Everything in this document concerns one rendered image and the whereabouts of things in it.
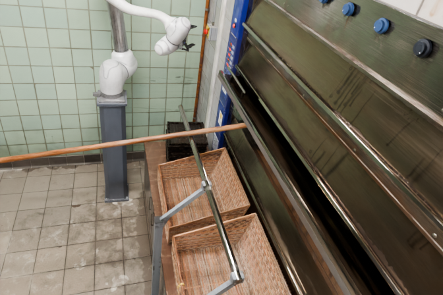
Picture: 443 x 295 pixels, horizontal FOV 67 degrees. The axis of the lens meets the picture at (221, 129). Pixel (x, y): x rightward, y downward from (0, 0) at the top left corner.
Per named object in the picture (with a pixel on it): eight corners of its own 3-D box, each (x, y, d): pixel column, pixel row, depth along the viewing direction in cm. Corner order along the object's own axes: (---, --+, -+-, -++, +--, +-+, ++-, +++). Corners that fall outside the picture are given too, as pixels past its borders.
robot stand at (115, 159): (105, 186, 304) (97, 89, 248) (128, 184, 310) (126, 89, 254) (104, 203, 288) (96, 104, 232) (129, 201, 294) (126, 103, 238)
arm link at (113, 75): (95, 91, 234) (93, 63, 222) (108, 81, 249) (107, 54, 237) (117, 97, 232) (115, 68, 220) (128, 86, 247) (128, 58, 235)
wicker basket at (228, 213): (220, 174, 253) (226, 145, 237) (244, 235, 209) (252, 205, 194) (155, 180, 239) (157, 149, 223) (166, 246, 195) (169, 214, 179)
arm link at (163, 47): (173, 55, 224) (184, 43, 216) (159, 61, 212) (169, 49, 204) (163, 43, 224) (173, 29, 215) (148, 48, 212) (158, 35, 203)
